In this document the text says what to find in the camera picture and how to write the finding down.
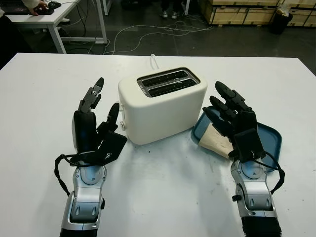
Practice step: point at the wooden shipping crate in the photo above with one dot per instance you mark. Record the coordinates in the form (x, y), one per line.
(237, 14)
(303, 14)

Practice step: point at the white toaster lever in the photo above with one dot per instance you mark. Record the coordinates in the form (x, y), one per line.
(121, 108)

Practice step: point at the black smartphone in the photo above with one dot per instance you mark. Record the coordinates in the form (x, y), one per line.
(48, 11)

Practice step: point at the blue plastic tray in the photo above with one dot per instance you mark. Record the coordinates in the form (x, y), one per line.
(269, 140)

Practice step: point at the black trash bin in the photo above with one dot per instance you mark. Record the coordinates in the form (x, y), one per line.
(280, 24)

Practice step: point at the black laptop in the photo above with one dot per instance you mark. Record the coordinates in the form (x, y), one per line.
(12, 6)

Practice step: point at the chrome toaster dial knob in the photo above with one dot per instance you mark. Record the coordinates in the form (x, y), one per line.
(122, 126)

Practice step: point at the person in grey sneakers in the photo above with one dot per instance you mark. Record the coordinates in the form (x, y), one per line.
(164, 13)

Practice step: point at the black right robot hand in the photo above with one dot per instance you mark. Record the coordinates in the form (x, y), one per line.
(247, 118)

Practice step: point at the white bread slice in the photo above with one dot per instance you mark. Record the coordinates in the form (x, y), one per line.
(214, 143)

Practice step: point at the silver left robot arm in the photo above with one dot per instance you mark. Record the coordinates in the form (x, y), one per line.
(86, 195)

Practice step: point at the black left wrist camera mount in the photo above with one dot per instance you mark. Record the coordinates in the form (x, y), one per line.
(113, 145)

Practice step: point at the black computer mouse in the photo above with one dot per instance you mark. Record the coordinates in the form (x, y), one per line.
(54, 4)

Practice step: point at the white office desk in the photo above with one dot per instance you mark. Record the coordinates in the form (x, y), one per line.
(56, 12)

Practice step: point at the person in white top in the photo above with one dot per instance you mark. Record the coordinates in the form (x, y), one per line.
(37, 10)

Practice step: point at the cream two-slot toaster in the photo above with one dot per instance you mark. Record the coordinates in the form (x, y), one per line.
(163, 111)

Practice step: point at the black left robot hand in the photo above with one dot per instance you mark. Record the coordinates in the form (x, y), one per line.
(84, 133)

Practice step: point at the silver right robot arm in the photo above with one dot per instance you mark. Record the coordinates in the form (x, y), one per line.
(254, 195)

